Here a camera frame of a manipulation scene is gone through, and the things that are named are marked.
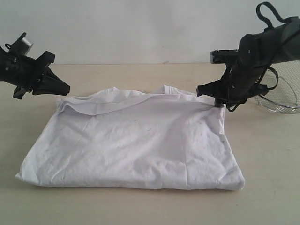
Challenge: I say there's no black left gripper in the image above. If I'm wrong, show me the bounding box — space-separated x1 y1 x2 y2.
0 40 70 98

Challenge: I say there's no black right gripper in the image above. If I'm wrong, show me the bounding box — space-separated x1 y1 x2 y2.
196 50 267 110

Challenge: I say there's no white t-shirt red lettering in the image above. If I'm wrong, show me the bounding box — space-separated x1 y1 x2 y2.
15 85 245 190

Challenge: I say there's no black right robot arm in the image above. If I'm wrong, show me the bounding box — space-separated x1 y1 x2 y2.
196 17 300 112

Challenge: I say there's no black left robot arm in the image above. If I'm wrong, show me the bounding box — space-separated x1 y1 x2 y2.
0 32 70 99

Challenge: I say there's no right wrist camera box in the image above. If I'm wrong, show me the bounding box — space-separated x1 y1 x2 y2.
210 50 225 64

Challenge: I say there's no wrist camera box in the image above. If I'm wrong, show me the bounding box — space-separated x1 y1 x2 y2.
210 50 225 64
16 32 33 56

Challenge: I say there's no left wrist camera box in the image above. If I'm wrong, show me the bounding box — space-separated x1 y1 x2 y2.
16 32 33 56

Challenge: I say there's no round wire mesh basket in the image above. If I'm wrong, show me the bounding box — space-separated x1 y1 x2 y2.
254 60 300 114

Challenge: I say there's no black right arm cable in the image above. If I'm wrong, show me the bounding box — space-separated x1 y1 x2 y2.
226 1 293 112

